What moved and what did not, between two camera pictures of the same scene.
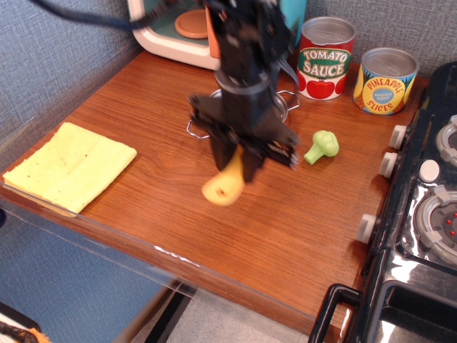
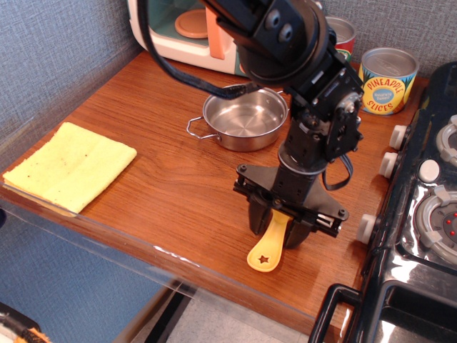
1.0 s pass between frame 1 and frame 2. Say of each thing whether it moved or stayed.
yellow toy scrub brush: moved
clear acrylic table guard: stayed
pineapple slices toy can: stayed
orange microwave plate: stayed
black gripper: moved
